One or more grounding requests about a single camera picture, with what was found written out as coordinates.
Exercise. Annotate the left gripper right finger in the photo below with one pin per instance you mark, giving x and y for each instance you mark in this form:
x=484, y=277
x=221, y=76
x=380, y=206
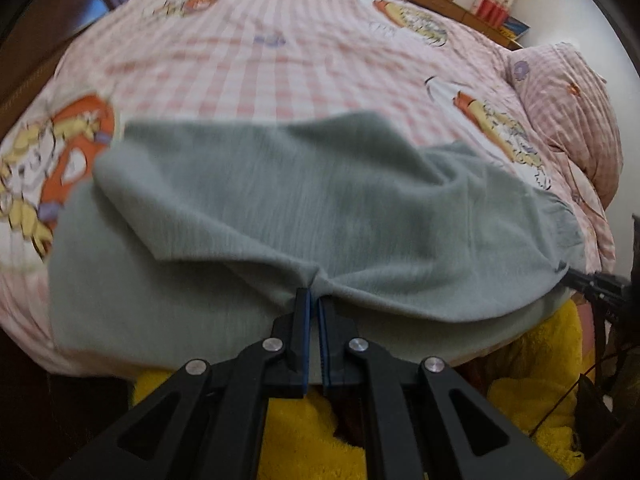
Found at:
x=421, y=420

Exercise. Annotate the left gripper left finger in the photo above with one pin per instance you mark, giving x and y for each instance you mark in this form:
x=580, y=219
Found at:
x=207, y=421

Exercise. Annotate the grey pants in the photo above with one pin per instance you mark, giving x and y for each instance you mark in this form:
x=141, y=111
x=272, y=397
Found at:
x=190, y=238

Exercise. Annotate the yellow fleece clothing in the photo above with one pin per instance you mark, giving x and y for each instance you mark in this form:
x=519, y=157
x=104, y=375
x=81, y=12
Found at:
x=529, y=381

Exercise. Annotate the pink checkered pillow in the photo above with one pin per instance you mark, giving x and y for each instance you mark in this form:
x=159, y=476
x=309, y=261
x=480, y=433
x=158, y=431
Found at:
x=568, y=105

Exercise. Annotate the blue book on cabinet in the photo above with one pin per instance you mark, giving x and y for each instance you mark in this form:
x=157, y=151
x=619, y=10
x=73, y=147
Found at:
x=513, y=29

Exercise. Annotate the pink checkered bed cover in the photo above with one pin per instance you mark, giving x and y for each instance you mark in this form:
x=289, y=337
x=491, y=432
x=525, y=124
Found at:
x=267, y=62

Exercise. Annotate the dark wooden wardrobe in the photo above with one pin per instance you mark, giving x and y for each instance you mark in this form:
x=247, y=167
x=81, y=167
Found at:
x=34, y=36

